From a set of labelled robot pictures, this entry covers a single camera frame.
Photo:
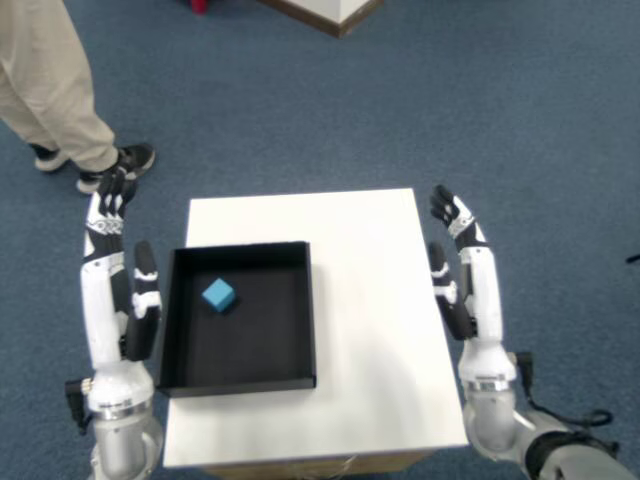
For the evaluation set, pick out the white plinth with brown base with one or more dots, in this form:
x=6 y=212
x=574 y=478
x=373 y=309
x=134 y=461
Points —
x=345 y=12

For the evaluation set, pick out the wooden table base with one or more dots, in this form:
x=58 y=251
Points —
x=260 y=469

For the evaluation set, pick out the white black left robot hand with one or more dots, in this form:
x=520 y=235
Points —
x=100 y=310

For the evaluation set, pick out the black object at floor edge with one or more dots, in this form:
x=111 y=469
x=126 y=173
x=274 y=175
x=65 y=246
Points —
x=635 y=258

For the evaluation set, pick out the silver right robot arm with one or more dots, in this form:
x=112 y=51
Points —
x=492 y=420

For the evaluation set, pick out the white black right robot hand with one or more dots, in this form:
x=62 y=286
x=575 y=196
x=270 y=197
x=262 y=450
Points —
x=482 y=310

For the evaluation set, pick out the beige trousers of person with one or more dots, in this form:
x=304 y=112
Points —
x=45 y=75

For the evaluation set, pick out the blue foam cube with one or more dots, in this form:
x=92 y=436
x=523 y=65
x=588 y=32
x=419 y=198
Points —
x=218 y=296

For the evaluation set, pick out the black white sneaker with swoosh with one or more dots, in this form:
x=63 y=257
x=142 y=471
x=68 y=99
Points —
x=142 y=157

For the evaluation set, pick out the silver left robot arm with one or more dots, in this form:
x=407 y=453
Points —
x=122 y=445

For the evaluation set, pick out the black shallow open box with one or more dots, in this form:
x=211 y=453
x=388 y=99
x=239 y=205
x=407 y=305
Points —
x=250 y=355

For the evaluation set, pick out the red plastic object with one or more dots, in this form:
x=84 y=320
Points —
x=201 y=5

